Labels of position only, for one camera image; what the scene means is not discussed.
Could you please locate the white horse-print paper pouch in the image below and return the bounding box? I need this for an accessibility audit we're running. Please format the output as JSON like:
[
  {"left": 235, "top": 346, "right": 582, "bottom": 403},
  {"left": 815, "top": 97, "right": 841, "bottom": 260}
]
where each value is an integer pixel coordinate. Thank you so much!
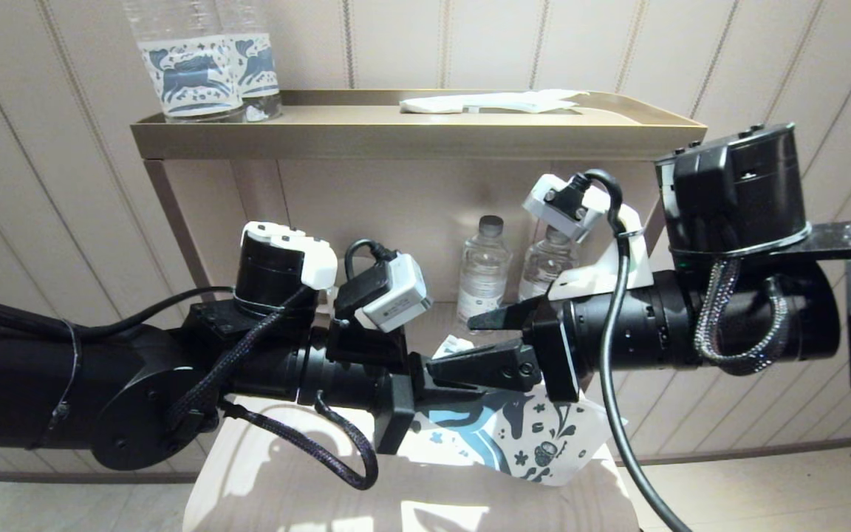
[{"left": 411, "top": 336, "right": 612, "bottom": 487}]

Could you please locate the small clear water bottle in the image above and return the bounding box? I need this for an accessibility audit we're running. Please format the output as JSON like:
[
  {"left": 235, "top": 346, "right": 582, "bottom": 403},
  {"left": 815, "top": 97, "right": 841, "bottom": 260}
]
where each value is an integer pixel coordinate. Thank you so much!
[
  {"left": 518, "top": 225, "right": 581, "bottom": 302},
  {"left": 457, "top": 216, "right": 513, "bottom": 335}
]

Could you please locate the white plastic sachet wrapper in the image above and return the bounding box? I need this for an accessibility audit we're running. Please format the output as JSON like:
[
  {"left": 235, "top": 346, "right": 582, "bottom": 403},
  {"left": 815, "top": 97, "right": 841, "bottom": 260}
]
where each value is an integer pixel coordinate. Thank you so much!
[{"left": 398, "top": 89, "right": 589, "bottom": 116}]

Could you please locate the beige brown shelf unit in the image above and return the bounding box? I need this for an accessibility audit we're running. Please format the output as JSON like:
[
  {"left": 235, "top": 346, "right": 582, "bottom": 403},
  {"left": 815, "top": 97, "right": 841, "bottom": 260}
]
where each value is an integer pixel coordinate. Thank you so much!
[{"left": 130, "top": 89, "right": 708, "bottom": 392}]

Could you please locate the large horse-label water bottle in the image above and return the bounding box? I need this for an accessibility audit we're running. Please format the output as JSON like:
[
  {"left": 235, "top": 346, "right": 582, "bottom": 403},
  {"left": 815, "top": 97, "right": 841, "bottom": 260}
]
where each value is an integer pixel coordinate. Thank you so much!
[
  {"left": 121, "top": 0, "right": 246, "bottom": 123},
  {"left": 215, "top": 0, "right": 284, "bottom": 122}
]

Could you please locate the black right camera cable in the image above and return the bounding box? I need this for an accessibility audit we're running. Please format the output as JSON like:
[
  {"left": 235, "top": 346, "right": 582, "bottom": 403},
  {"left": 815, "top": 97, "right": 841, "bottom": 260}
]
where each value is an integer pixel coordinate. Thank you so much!
[{"left": 570, "top": 168, "right": 692, "bottom": 532}]

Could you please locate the black camera cable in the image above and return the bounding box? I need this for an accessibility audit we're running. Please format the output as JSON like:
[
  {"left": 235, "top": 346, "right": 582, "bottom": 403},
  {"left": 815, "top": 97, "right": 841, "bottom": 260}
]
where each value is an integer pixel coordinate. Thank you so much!
[
  {"left": 344, "top": 239, "right": 398, "bottom": 280},
  {"left": 570, "top": 168, "right": 692, "bottom": 532}
]

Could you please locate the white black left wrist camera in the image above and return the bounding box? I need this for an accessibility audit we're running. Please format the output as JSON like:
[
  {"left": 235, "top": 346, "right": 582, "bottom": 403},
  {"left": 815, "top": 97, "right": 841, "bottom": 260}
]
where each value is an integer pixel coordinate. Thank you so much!
[{"left": 333, "top": 253, "right": 434, "bottom": 333}]

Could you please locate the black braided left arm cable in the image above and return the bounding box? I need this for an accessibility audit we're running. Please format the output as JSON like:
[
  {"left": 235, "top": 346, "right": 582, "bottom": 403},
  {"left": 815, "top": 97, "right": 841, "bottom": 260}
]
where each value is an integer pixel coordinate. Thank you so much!
[{"left": 167, "top": 284, "right": 380, "bottom": 491}]

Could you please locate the black left camera cable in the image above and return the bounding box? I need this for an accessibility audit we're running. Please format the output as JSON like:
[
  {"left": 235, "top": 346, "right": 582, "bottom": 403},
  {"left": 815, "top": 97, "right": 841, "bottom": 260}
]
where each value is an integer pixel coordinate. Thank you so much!
[{"left": 344, "top": 239, "right": 398, "bottom": 280}]

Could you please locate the silver braided right arm cable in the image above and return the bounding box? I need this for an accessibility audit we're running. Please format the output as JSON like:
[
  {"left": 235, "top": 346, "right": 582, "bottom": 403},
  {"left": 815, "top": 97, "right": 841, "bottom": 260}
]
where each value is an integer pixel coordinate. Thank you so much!
[{"left": 694, "top": 259, "right": 792, "bottom": 374}]

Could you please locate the smooth black left arm cable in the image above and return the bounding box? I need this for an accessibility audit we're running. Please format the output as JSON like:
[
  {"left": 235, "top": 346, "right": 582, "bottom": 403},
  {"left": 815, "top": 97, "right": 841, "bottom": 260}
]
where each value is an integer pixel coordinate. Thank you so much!
[{"left": 0, "top": 287, "right": 236, "bottom": 342}]

